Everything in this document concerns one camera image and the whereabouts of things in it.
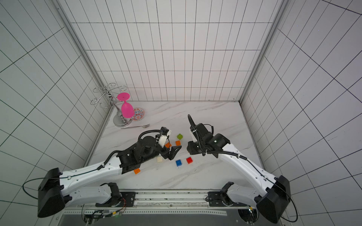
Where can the silver wire glass rack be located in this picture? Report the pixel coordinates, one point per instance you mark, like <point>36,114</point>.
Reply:
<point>108,100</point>

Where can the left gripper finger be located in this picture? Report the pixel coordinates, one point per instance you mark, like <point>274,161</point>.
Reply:
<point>173,152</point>
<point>165,152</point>

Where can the patterned small bowl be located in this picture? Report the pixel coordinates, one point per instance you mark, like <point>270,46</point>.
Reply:
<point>139,113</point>

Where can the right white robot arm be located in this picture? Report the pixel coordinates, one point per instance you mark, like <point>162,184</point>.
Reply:
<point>269,196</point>

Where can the silver fork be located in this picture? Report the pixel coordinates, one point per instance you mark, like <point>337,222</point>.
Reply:
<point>139,126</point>

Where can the orange lego brick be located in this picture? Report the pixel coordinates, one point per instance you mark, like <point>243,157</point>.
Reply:
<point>178,143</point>
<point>137,171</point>

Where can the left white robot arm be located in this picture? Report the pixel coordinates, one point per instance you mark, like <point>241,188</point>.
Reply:
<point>59,190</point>

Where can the pink plastic wine glass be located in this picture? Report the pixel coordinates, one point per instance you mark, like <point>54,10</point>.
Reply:
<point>126,108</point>

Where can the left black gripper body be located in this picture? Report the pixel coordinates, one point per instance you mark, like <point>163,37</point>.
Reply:
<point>156,151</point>

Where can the blue lego brick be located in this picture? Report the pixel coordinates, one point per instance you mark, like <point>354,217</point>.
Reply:
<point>178,163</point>

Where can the cream lego brick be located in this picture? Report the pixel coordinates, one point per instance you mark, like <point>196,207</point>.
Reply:
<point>159,159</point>

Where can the aluminium mounting rail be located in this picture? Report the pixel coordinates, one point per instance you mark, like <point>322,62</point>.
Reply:
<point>180,202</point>

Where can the orange lego brick front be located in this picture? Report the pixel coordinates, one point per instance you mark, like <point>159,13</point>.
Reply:
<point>137,171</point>

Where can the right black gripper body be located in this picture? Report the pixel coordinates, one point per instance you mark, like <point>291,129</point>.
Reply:
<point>195,136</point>

